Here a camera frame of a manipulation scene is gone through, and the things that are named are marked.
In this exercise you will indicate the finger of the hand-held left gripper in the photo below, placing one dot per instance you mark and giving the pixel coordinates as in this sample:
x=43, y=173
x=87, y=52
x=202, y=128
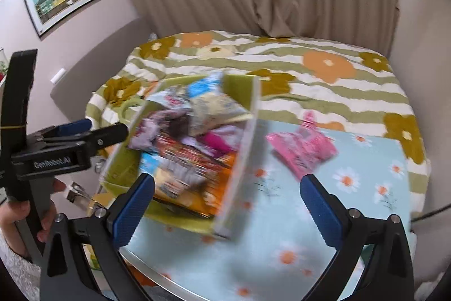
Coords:
x=75, y=126
x=109, y=135

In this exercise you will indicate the silver grey snack packet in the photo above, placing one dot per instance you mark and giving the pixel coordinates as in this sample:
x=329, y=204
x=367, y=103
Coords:
x=172, y=96

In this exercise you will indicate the yellow-green storage box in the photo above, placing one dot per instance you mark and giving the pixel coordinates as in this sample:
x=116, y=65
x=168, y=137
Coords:
x=241, y=89

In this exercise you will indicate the orange and cream snack packet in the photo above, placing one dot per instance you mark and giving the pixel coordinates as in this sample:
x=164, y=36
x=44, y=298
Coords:
x=190, y=174

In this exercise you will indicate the silver metal clip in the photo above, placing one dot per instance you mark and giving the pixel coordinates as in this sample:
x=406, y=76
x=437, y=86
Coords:
x=77, y=195

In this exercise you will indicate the bright pink snack packet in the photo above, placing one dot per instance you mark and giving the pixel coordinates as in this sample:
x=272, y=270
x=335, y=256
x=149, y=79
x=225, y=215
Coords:
x=303, y=149

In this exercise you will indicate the grey headboard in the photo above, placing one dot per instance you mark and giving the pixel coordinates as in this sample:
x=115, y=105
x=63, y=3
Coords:
x=91, y=57

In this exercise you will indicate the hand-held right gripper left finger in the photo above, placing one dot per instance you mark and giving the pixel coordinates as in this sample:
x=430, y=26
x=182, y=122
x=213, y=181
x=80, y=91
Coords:
x=135, y=209

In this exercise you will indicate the green striped floral blanket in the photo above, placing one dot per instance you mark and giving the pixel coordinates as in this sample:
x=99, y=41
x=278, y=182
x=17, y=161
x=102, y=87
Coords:
x=317, y=93

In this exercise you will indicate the person's left hand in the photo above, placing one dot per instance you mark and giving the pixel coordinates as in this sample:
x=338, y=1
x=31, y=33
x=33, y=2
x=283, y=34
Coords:
x=10, y=220

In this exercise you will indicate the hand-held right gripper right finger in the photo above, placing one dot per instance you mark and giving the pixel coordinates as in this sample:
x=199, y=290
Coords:
x=322, y=213

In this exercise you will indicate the yellow green packet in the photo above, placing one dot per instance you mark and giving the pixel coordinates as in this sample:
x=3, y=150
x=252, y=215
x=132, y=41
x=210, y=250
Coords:
x=94, y=257

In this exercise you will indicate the pink white snack packet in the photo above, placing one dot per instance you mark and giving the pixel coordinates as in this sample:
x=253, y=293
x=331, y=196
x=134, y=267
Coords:
x=218, y=142

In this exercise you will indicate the white wall switch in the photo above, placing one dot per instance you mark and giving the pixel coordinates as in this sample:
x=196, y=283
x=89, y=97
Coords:
x=58, y=76

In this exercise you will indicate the blue white snack packet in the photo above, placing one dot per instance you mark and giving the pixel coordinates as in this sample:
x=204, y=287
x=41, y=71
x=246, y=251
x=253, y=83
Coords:
x=151, y=163

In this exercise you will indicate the blue cream snack packet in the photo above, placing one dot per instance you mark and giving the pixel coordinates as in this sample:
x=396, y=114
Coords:
x=218, y=110

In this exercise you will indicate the person's left forearm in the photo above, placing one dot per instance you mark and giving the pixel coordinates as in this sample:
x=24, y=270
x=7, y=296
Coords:
x=14, y=269

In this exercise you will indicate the purple printed snack packet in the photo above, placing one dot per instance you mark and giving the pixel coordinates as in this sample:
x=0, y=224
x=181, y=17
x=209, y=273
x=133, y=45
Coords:
x=151, y=131

